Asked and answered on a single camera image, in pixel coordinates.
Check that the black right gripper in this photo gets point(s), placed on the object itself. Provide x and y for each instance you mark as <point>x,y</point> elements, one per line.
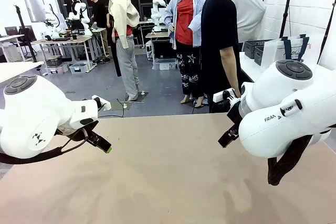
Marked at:
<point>235,116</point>

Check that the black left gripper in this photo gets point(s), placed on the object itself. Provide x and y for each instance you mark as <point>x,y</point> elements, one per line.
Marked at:
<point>78,132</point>

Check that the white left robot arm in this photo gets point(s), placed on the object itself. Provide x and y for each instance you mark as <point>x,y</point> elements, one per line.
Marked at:
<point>31,113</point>

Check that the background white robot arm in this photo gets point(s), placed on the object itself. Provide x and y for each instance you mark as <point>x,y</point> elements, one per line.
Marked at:
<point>157,14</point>
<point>80,11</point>

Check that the person's right forearm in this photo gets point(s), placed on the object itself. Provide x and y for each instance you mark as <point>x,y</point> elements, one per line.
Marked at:
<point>229,72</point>

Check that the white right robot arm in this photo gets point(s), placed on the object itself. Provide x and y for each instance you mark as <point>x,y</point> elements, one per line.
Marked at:
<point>283,103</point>

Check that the white side table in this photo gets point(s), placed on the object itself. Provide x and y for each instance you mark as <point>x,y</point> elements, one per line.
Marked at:
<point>248,68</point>

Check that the clear plastic storage bin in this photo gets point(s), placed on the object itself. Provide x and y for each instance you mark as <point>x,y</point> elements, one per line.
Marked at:
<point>78,68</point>
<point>164,64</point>

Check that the person in black t-shirt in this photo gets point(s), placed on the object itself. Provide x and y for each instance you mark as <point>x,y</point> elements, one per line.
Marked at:
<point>218,37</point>

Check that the mannequin cream jacket grey trousers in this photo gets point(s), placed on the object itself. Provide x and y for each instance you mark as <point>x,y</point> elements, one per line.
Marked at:
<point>126,37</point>

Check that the wooden background work table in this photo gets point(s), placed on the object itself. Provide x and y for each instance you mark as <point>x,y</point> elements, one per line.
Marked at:
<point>65,40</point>

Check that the white table with leg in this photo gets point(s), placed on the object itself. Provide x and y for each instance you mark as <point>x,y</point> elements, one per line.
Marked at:
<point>15,70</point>

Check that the mannequin blue shirt red top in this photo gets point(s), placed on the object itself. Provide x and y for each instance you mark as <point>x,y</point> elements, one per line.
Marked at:
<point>185,30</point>

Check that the person in white shirt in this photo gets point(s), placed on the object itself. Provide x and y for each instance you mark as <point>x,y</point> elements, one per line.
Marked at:
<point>249,16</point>

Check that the background person in black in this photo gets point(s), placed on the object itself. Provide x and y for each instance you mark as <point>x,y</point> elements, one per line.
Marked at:
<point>99,16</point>

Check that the black tripod stand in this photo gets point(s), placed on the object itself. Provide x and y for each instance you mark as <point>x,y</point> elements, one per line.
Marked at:
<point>25,32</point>

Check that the black slanted pole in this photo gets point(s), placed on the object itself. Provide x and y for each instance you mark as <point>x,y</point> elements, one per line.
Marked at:
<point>326,37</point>

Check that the black monitor screen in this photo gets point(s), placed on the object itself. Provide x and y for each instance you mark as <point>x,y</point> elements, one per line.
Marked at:
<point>11,30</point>

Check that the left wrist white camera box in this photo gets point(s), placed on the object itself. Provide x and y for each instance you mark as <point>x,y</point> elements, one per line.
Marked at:
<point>103,104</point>

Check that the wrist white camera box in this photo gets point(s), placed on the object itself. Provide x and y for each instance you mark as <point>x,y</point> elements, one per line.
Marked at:
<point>103,104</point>
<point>219,96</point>

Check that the grey floor base plate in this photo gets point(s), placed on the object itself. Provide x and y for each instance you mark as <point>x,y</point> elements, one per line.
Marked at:
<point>118,106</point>

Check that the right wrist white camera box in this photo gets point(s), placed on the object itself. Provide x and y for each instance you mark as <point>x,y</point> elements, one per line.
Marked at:
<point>219,96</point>

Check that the grey wall panel board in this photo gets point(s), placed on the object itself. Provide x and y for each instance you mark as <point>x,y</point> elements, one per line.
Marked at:
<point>35,7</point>

